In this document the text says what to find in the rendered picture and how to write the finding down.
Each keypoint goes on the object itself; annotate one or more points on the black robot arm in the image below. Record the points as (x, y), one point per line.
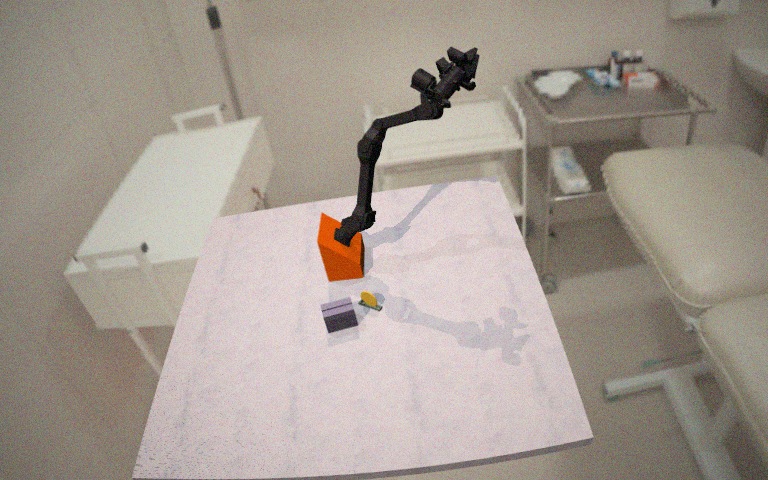
(369, 147)

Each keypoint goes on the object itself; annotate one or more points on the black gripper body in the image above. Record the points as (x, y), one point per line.
(457, 75)

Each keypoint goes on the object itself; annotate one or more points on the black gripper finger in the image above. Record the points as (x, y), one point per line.
(471, 55)
(472, 69)

